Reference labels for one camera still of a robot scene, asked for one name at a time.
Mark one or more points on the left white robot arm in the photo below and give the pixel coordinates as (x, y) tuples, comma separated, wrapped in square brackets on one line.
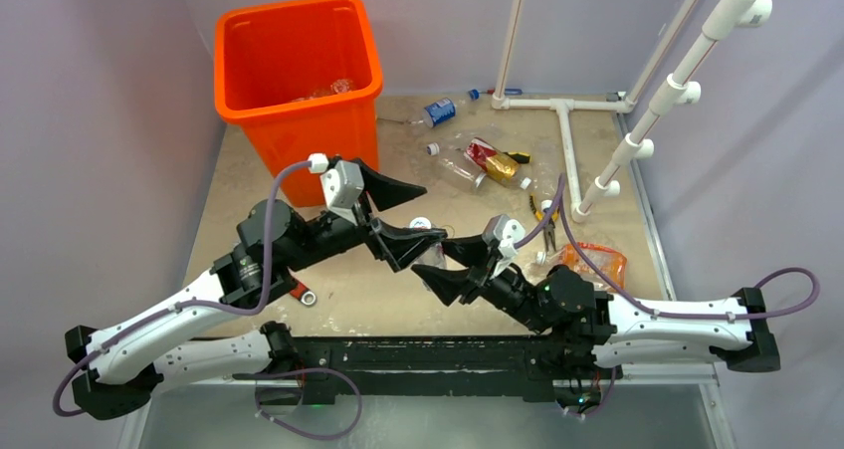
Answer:
[(117, 369)]

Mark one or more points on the yellow black screwdriver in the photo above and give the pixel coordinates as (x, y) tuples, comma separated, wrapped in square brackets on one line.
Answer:
[(519, 157)]

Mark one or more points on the white PVC pipe frame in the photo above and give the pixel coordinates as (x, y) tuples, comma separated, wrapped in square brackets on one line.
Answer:
[(563, 46)]

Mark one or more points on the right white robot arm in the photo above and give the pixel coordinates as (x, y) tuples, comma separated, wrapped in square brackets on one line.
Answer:
[(605, 327)]

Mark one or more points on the orange plastic bin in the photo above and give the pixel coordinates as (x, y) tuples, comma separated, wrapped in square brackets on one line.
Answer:
[(265, 56)]

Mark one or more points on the yellow handle pliers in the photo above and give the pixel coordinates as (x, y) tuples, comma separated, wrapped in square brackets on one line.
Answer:
[(546, 214)]

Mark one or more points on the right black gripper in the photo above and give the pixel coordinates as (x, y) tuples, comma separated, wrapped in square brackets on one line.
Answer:
[(449, 283)]

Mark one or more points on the red handle adjustable wrench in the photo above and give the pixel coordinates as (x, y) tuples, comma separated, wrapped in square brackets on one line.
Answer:
[(304, 295)]

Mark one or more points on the red gold snack wrapper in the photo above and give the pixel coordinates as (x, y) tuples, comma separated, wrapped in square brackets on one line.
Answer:
[(497, 165)]

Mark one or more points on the blue label bottle far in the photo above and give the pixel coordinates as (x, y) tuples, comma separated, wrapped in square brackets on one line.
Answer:
[(443, 110)]

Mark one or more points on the small clear bottle white cap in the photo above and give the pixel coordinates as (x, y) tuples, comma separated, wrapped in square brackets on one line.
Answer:
[(340, 86)]

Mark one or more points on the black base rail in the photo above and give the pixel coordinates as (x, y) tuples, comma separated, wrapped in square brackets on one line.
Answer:
[(532, 368)]

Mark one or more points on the white PVC diagonal pole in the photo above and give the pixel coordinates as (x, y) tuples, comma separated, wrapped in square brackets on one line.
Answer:
[(678, 88)]

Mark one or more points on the large clear bottle white cap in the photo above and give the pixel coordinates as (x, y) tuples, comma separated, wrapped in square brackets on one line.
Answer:
[(455, 168)]

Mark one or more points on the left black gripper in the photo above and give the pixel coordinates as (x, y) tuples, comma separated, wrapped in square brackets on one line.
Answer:
[(395, 243)]

